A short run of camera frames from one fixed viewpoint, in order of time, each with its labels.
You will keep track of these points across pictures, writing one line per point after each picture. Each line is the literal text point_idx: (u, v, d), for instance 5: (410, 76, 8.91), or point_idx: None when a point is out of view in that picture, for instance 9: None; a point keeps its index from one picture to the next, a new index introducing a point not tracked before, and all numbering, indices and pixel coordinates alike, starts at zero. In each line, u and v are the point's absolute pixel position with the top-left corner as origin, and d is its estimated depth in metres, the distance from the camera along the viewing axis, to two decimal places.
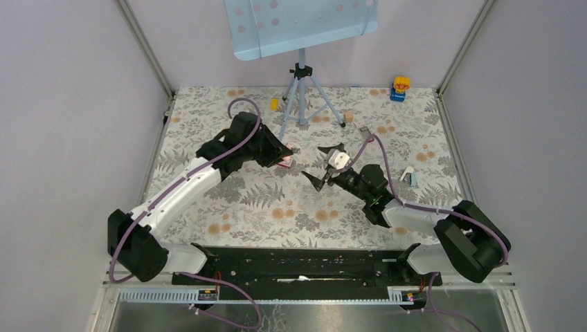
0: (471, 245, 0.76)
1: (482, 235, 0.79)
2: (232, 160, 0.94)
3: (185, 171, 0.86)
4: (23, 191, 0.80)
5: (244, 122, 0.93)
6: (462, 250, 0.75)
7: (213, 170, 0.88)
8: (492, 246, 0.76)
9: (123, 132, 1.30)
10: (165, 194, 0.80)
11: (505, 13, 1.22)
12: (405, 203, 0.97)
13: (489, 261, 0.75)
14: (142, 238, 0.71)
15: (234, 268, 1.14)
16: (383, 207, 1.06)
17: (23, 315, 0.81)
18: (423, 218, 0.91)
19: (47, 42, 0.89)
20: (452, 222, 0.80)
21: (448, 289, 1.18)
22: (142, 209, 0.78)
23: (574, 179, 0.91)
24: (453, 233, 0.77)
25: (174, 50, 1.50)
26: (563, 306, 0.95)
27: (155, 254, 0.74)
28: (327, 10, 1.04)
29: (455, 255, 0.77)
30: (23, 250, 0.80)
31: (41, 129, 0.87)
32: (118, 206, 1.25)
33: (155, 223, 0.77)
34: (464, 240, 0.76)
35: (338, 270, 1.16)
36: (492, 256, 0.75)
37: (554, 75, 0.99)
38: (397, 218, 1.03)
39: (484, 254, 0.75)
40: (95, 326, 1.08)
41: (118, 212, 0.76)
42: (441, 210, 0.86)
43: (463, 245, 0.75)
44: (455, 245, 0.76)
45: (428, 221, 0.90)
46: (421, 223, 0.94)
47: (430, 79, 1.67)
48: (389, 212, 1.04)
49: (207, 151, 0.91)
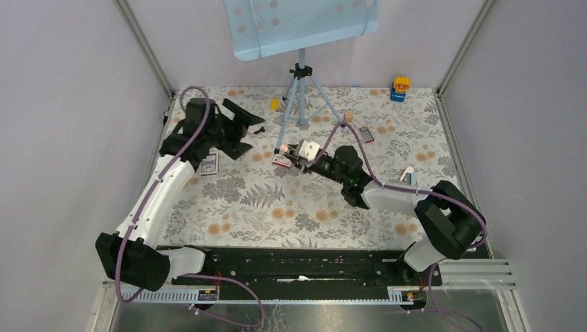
0: (450, 223, 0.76)
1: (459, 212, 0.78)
2: (199, 148, 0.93)
3: (156, 174, 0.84)
4: (23, 191, 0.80)
5: (198, 106, 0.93)
6: (442, 229, 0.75)
7: (183, 163, 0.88)
8: (470, 224, 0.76)
9: (123, 132, 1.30)
10: (145, 204, 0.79)
11: (505, 13, 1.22)
12: (385, 184, 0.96)
13: (466, 238, 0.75)
14: (140, 252, 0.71)
15: (234, 268, 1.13)
16: (363, 189, 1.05)
17: (23, 315, 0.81)
18: (403, 200, 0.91)
19: (46, 42, 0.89)
20: (431, 202, 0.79)
21: (448, 288, 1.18)
22: (127, 225, 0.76)
23: (573, 180, 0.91)
24: (433, 212, 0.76)
25: (174, 50, 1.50)
26: (565, 307, 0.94)
27: (154, 260, 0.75)
28: (327, 10, 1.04)
29: (435, 234, 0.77)
30: (24, 250, 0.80)
31: (41, 129, 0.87)
32: (118, 207, 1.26)
33: (145, 234, 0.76)
34: (444, 218, 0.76)
35: (338, 270, 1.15)
36: (470, 233, 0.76)
37: (554, 75, 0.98)
38: (376, 199, 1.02)
39: (462, 232, 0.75)
40: (95, 326, 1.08)
41: (101, 237, 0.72)
42: (421, 190, 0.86)
43: (443, 224, 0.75)
44: (435, 225, 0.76)
45: (408, 203, 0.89)
46: (400, 204, 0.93)
47: (430, 79, 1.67)
48: (367, 196, 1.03)
49: (170, 146, 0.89)
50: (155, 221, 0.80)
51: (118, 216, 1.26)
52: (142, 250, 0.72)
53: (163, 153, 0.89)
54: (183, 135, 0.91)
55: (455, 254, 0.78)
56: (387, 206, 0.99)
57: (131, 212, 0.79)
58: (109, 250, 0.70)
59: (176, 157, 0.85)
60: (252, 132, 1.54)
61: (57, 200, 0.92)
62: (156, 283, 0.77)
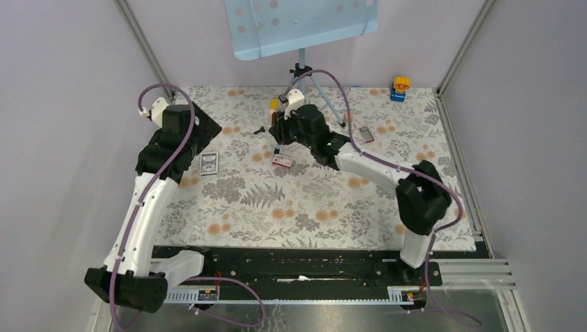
0: (423, 203, 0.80)
1: (431, 191, 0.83)
2: (180, 159, 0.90)
3: (136, 199, 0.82)
4: (23, 190, 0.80)
5: (174, 113, 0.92)
6: (415, 209, 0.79)
7: (163, 180, 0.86)
8: (439, 203, 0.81)
9: (123, 131, 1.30)
10: (128, 234, 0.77)
11: (505, 13, 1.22)
12: (364, 152, 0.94)
13: (434, 216, 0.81)
14: (131, 284, 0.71)
15: (234, 268, 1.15)
16: (337, 151, 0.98)
17: (23, 316, 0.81)
18: (382, 173, 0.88)
19: (47, 42, 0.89)
20: (411, 182, 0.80)
21: (448, 288, 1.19)
22: (113, 258, 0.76)
23: (573, 179, 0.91)
24: (411, 193, 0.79)
25: (174, 50, 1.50)
26: (565, 306, 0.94)
27: (149, 287, 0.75)
28: (327, 10, 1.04)
29: (407, 210, 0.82)
30: (24, 250, 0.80)
31: (41, 129, 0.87)
32: (117, 206, 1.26)
33: (134, 265, 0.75)
34: (419, 198, 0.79)
35: (338, 270, 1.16)
36: (437, 211, 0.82)
37: (554, 75, 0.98)
38: (349, 165, 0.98)
39: (430, 207, 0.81)
40: (95, 326, 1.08)
41: (90, 271, 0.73)
42: (402, 167, 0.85)
43: (417, 204, 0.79)
44: (410, 204, 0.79)
45: (386, 176, 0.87)
46: (376, 175, 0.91)
47: (430, 79, 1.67)
48: (341, 159, 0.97)
49: (147, 162, 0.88)
50: (142, 250, 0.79)
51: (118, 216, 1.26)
52: (133, 283, 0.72)
53: (141, 171, 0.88)
54: (160, 149, 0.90)
55: (421, 229, 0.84)
56: (363, 173, 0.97)
57: (116, 243, 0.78)
58: (99, 284, 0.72)
59: (154, 177, 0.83)
60: (252, 132, 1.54)
61: (57, 200, 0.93)
62: (154, 306, 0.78)
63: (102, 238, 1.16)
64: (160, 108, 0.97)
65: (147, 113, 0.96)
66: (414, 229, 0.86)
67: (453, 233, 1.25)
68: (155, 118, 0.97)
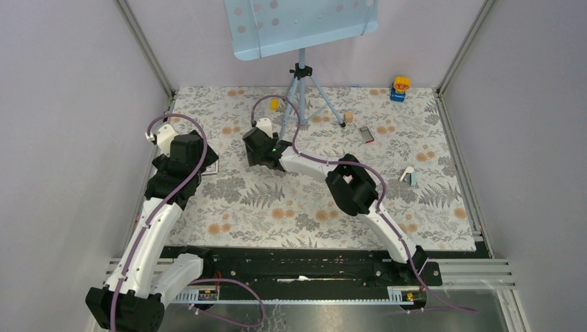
0: (349, 189, 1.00)
1: (358, 178, 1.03)
2: (187, 187, 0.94)
3: (143, 220, 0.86)
4: (23, 189, 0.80)
5: (182, 144, 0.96)
6: (344, 194, 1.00)
7: (170, 207, 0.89)
8: (365, 187, 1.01)
9: (124, 130, 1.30)
10: (133, 254, 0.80)
11: (504, 13, 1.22)
12: (300, 153, 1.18)
13: (362, 198, 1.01)
14: (131, 305, 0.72)
15: (234, 268, 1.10)
16: (280, 155, 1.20)
17: (24, 316, 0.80)
18: (316, 169, 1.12)
19: (46, 41, 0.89)
20: (337, 173, 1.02)
21: (448, 289, 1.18)
22: (116, 277, 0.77)
23: (574, 178, 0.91)
24: (337, 181, 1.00)
25: (174, 50, 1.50)
26: (566, 308, 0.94)
27: (150, 309, 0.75)
28: (327, 9, 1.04)
29: (339, 197, 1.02)
30: (24, 250, 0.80)
31: (41, 128, 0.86)
32: (118, 206, 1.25)
33: (136, 284, 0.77)
34: (345, 185, 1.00)
35: (338, 270, 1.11)
36: (365, 194, 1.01)
37: (556, 74, 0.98)
38: (290, 165, 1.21)
39: (358, 191, 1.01)
40: (95, 326, 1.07)
41: (92, 291, 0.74)
42: (330, 162, 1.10)
43: (344, 189, 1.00)
44: (338, 190, 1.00)
45: (320, 171, 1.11)
46: (312, 171, 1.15)
47: (430, 79, 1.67)
48: (284, 161, 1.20)
49: (155, 187, 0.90)
50: (146, 270, 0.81)
51: (118, 216, 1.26)
52: (133, 303, 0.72)
53: (150, 196, 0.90)
54: (167, 174, 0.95)
55: (356, 211, 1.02)
56: (300, 171, 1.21)
57: (120, 263, 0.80)
58: (99, 303, 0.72)
59: (163, 203, 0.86)
60: None
61: (57, 199, 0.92)
62: None
63: (103, 238, 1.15)
64: (165, 134, 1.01)
65: (152, 137, 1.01)
66: (351, 214, 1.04)
67: (454, 233, 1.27)
68: (160, 144, 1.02)
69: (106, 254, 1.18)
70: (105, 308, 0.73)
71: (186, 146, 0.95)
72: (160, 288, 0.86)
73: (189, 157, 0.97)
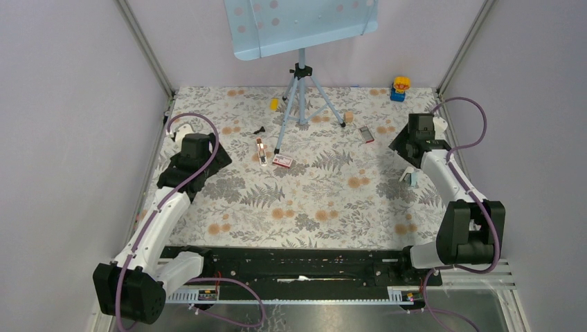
0: (465, 234, 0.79)
1: (483, 236, 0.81)
2: (196, 180, 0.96)
3: (155, 205, 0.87)
4: (23, 189, 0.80)
5: (193, 141, 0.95)
6: (454, 233, 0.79)
7: (181, 194, 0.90)
8: (478, 247, 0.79)
9: (124, 130, 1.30)
10: (143, 234, 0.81)
11: (504, 12, 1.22)
12: (450, 162, 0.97)
13: (466, 255, 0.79)
14: (138, 280, 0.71)
15: (234, 268, 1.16)
16: (429, 149, 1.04)
17: (23, 315, 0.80)
18: (451, 189, 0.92)
19: (46, 42, 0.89)
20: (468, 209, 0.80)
21: (448, 288, 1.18)
22: (126, 254, 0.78)
23: (574, 178, 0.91)
24: (459, 215, 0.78)
25: (174, 50, 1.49)
26: (566, 308, 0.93)
27: (154, 291, 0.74)
28: (327, 9, 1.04)
29: (446, 229, 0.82)
30: (23, 250, 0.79)
31: (40, 128, 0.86)
32: (118, 207, 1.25)
33: (145, 262, 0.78)
34: (464, 227, 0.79)
35: (338, 270, 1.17)
36: (472, 254, 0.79)
37: (556, 74, 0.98)
38: (429, 165, 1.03)
39: (468, 245, 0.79)
40: (95, 326, 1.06)
41: (100, 266, 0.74)
42: (472, 193, 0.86)
43: (458, 228, 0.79)
44: (452, 224, 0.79)
45: (453, 193, 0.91)
46: (446, 185, 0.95)
47: (430, 79, 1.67)
48: (427, 156, 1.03)
49: (167, 179, 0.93)
50: (154, 251, 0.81)
51: (118, 216, 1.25)
52: (141, 278, 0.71)
53: (161, 185, 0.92)
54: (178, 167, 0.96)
55: (447, 259, 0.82)
56: (433, 178, 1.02)
57: (129, 241, 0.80)
58: (106, 279, 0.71)
59: (174, 190, 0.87)
60: (252, 132, 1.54)
61: (57, 199, 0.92)
62: (150, 316, 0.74)
63: (103, 238, 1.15)
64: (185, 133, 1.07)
65: (171, 134, 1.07)
66: (439, 254, 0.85)
67: None
68: (177, 140, 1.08)
69: (106, 254, 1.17)
70: (111, 284, 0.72)
71: (196, 143, 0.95)
72: (163, 277, 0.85)
73: (199, 153, 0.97)
